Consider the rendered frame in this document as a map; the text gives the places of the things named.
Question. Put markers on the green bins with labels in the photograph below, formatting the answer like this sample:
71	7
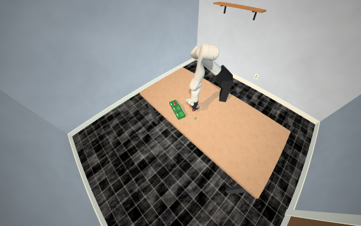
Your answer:
177	110

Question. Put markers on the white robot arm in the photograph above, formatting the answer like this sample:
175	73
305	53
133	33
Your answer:
207	54

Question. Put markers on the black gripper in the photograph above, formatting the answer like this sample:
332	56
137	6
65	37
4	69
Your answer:
195	106

